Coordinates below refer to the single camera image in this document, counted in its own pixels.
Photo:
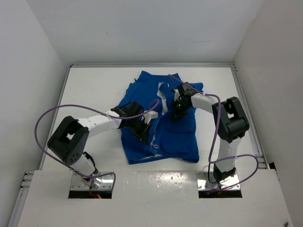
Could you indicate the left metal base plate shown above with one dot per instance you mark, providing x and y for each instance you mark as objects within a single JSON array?
[{"x": 104, "y": 183}]

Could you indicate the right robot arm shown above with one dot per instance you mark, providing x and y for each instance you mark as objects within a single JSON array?
[{"x": 230, "y": 120}]

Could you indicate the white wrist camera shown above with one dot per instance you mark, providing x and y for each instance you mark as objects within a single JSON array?
[
  {"x": 176, "y": 94},
  {"x": 148, "y": 116}
]

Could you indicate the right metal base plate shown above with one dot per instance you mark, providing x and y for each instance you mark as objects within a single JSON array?
[{"x": 230, "y": 183}]

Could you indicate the blue zip jacket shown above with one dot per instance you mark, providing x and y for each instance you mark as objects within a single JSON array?
[{"x": 168, "y": 138}]

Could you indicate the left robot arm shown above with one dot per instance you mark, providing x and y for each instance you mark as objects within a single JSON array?
[{"x": 69, "y": 139}]

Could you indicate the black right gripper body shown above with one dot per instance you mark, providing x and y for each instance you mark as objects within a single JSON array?
[{"x": 180, "y": 109}]

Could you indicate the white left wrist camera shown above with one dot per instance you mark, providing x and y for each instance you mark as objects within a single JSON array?
[{"x": 148, "y": 116}]

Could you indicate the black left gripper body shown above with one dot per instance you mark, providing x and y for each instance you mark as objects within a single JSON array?
[{"x": 138, "y": 127}]

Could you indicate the metal base plate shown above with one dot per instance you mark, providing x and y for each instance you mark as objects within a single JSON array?
[
  {"x": 230, "y": 183},
  {"x": 104, "y": 183}
]

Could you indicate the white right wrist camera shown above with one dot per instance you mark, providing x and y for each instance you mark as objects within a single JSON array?
[{"x": 176, "y": 94}]

